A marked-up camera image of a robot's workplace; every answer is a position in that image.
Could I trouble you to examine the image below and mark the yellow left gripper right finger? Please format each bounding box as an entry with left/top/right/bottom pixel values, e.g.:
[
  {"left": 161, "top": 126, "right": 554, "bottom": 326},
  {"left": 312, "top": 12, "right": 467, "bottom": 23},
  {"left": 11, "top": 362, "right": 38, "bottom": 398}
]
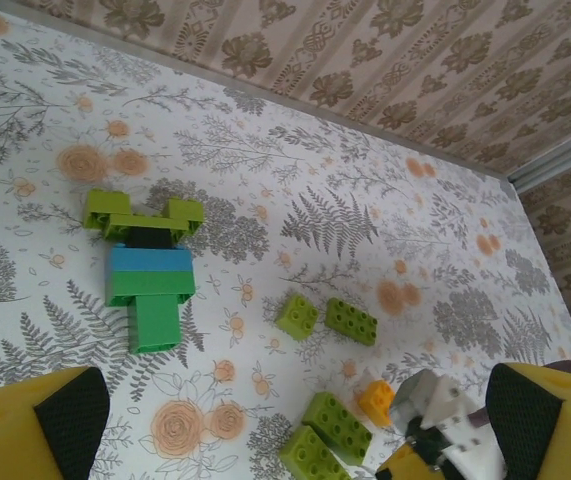
[{"left": 484, "top": 362, "right": 571, "bottom": 480}]

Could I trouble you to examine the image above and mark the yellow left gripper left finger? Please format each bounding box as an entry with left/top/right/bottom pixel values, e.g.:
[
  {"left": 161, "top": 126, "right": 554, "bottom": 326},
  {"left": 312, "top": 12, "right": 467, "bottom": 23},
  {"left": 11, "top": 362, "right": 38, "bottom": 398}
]
[{"left": 0, "top": 366, "right": 111, "bottom": 480}]

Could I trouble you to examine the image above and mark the green 2x2 lego brick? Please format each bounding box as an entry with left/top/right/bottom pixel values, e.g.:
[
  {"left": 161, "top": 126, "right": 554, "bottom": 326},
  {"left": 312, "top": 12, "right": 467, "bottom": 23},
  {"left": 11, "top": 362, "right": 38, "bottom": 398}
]
[{"left": 127, "top": 293, "right": 184, "bottom": 356}]

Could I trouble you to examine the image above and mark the green 2x4 lego brick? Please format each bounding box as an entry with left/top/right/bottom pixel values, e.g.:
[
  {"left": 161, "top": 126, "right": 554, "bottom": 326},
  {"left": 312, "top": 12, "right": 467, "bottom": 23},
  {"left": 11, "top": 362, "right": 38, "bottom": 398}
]
[{"left": 103, "top": 268, "right": 196, "bottom": 309}]

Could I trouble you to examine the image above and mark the light blue 2x4 lego brick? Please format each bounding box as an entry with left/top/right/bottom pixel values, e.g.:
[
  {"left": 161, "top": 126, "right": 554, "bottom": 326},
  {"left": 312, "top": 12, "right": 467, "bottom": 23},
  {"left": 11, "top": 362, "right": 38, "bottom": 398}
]
[{"left": 109, "top": 243, "right": 192, "bottom": 274}]

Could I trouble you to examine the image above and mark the black 2x2 lego brick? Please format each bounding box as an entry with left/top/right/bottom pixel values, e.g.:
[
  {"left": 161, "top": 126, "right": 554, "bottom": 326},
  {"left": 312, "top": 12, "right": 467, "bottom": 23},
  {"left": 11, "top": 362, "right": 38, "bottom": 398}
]
[{"left": 127, "top": 225, "right": 176, "bottom": 250}]

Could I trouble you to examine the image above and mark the lime 2x2 lego brick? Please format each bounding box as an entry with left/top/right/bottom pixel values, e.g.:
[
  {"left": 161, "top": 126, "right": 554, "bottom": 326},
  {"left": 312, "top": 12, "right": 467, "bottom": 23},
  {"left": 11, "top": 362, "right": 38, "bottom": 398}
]
[
  {"left": 162, "top": 197, "right": 206, "bottom": 239},
  {"left": 82, "top": 188, "right": 132, "bottom": 232},
  {"left": 273, "top": 293, "right": 320, "bottom": 343}
]

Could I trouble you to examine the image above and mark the orange 2x2 lego brick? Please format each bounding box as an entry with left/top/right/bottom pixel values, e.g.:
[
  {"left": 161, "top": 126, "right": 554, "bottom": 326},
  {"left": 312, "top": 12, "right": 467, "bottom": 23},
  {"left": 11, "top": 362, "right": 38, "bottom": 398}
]
[{"left": 357, "top": 378, "right": 396, "bottom": 428}]

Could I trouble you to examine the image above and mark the lime brick pair centre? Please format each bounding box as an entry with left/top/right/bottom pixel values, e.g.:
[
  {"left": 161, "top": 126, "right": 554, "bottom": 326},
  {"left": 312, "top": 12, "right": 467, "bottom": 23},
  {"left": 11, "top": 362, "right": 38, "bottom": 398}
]
[{"left": 278, "top": 424, "right": 354, "bottom": 480}]

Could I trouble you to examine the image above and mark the floral table cover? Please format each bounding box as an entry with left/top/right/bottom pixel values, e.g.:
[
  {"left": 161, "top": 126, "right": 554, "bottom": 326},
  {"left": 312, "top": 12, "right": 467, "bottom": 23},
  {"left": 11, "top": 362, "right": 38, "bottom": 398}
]
[{"left": 0, "top": 9, "right": 571, "bottom": 480}]

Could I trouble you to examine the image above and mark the thin aluminium edge strip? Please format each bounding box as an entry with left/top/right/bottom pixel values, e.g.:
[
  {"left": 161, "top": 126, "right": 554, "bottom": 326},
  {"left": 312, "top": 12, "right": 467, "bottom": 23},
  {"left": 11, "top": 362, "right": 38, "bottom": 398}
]
[{"left": 0, "top": 4, "right": 516, "bottom": 181}]

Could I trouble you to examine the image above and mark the aluminium frame post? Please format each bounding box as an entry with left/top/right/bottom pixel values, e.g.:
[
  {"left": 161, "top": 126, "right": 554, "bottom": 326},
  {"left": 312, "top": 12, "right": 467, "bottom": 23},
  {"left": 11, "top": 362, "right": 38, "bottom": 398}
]
[{"left": 507, "top": 122, "right": 571, "bottom": 194}]

